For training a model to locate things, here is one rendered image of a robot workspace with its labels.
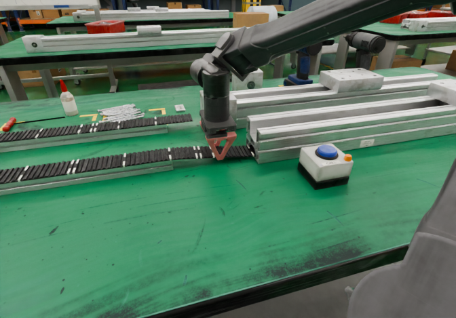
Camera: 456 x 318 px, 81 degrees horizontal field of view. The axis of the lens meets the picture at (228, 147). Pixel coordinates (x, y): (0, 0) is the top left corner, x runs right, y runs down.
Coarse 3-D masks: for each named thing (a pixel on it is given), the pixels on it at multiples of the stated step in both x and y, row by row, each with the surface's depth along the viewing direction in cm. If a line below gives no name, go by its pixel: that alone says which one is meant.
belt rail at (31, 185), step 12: (120, 168) 58; (132, 168) 59; (144, 168) 61; (156, 168) 61; (168, 168) 61; (36, 180) 55; (48, 180) 55; (60, 180) 57; (72, 180) 57; (84, 180) 58; (96, 180) 58; (0, 192) 54; (12, 192) 55
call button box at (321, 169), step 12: (300, 156) 60; (312, 156) 56; (336, 156) 56; (300, 168) 61; (312, 168) 55; (324, 168) 53; (336, 168) 54; (348, 168) 55; (312, 180) 56; (324, 180) 55; (336, 180) 56
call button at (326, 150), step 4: (324, 144) 58; (320, 148) 56; (324, 148) 56; (328, 148) 56; (332, 148) 56; (320, 152) 55; (324, 152) 55; (328, 152) 55; (332, 152) 55; (336, 152) 55; (324, 156) 55; (328, 156) 55; (332, 156) 55
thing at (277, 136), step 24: (264, 120) 67; (288, 120) 68; (312, 120) 70; (336, 120) 65; (360, 120) 65; (384, 120) 67; (408, 120) 71; (432, 120) 72; (264, 144) 61; (288, 144) 63; (312, 144) 66; (336, 144) 67; (360, 144) 69
